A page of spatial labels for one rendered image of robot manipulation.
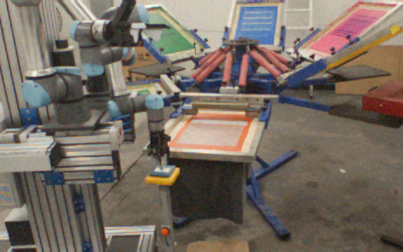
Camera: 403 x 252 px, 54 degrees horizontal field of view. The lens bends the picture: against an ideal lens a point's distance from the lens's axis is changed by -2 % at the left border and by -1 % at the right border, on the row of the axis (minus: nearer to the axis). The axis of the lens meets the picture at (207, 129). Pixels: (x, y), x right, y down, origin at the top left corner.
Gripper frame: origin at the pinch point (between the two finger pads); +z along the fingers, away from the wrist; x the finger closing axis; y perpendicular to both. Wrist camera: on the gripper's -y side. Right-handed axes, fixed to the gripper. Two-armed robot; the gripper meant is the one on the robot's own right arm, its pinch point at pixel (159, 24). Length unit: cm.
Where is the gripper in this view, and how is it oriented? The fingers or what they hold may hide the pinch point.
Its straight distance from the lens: 132.7
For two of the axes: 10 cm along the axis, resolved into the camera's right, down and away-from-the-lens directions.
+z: 9.1, 1.1, -4.1
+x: -4.2, 2.1, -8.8
